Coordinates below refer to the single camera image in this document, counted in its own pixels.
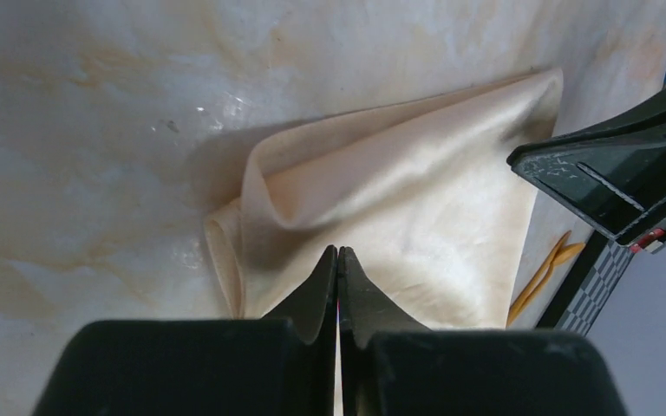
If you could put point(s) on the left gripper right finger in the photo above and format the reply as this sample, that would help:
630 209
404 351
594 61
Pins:
393 365

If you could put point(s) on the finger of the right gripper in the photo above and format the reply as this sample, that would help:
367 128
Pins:
612 174

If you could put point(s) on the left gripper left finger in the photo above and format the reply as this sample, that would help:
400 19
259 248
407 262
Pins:
280 364

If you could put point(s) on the peach cloth napkin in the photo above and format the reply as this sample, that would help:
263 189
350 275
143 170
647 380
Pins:
421 191

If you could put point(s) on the orange plastic spoon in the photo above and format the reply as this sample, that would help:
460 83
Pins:
561 253

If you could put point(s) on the black white checkerboard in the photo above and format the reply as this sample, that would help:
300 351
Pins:
587 287

